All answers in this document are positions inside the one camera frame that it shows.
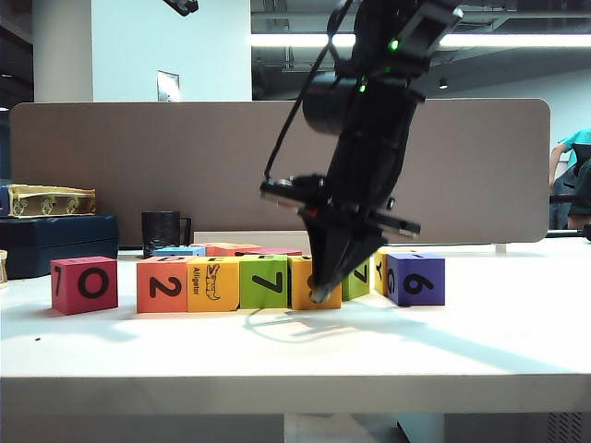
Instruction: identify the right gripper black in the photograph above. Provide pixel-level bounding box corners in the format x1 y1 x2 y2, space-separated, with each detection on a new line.
302 174 421 305

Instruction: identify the yellow P letter block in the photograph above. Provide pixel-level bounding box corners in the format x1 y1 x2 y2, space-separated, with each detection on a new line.
286 256 344 311

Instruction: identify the green E letter block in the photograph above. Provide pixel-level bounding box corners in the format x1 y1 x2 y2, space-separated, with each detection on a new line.
238 255 290 310

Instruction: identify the green N letter block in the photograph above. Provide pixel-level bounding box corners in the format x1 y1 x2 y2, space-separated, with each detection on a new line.
341 256 372 301

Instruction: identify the yellow T Y letter block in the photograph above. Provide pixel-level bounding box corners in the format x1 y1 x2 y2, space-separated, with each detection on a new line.
372 250 392 296

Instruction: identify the purple G letter block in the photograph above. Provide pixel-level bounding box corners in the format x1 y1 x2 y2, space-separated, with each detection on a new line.
385 252 446 307

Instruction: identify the orange ice cream letter block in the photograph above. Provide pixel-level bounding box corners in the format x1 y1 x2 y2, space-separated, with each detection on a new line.
205 244 263 257

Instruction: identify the yellow alligator letter block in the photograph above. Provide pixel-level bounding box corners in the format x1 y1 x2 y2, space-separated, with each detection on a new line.
187 257 241 313

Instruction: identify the blue fish letter block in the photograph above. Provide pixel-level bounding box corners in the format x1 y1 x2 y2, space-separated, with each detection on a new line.
153 246 207 258

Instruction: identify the orange D letter block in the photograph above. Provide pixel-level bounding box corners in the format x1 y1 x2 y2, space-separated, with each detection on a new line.
136 257 190 314

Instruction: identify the crimson rabbit letter block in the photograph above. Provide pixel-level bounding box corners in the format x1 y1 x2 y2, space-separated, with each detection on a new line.
50 256 119 317

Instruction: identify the brown desk divider screen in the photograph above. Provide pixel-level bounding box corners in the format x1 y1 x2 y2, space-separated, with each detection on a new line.
8 99 551 245

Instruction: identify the black mug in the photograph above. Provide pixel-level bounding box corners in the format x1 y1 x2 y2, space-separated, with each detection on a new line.
140 210 192 259

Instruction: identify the black bar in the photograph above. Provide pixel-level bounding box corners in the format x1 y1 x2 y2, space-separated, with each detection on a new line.
547 224 591 242

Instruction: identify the person in background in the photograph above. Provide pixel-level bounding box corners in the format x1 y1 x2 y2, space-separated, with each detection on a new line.
549 128 591 231

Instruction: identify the navy blue case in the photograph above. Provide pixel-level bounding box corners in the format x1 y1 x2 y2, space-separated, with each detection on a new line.
0 214 120 281

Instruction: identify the ceiling light strip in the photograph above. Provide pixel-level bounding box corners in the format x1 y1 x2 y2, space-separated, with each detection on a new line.
251 32 591 48

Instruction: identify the vented grey panel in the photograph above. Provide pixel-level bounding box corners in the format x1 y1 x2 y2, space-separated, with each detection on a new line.
547 412 584 443

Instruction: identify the white wall sign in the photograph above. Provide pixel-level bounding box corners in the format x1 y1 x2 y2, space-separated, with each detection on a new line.
155 69 181 102

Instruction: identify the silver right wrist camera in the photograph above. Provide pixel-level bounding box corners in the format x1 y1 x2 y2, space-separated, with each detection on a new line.
259 174 308 212

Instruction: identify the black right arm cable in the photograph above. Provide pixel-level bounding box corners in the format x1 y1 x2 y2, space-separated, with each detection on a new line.
263 0 356 184

